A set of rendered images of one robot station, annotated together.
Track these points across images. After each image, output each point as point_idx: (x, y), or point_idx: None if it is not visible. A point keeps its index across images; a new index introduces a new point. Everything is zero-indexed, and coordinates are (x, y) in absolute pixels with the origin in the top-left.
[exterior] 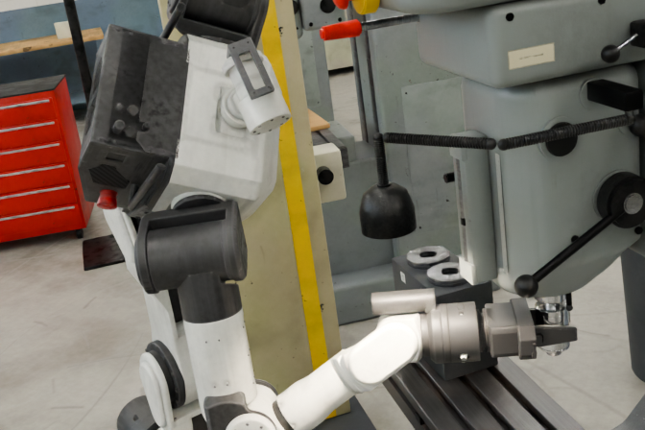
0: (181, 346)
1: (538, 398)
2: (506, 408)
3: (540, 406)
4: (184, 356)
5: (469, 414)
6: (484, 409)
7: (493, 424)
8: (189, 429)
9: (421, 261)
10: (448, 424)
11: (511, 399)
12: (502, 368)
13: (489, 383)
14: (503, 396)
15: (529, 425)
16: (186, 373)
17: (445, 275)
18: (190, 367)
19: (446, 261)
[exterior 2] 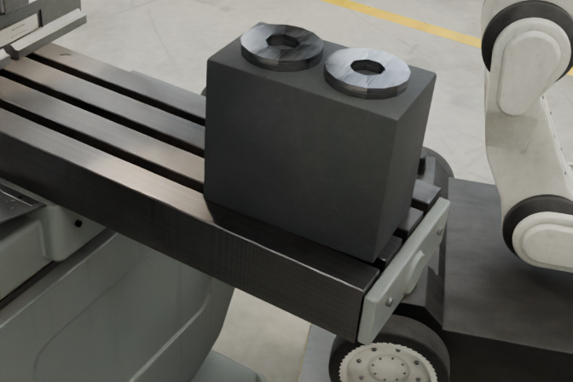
0: None
1: (104, 163)
2: (138, 139)
3: (95, 153)
4: None
5: (177, 121)
6: (165, 131)
7: (138, 117)
8: (484, 77)
9: (355, 51)
10: (191, 104)
11: (141, 152)
12: (192, 195)
13: (190, 166)
14: (154, 153)
15: (94, 126)
16: (485, 1)
17: (277, 32)
18: None
19: (324, 73)
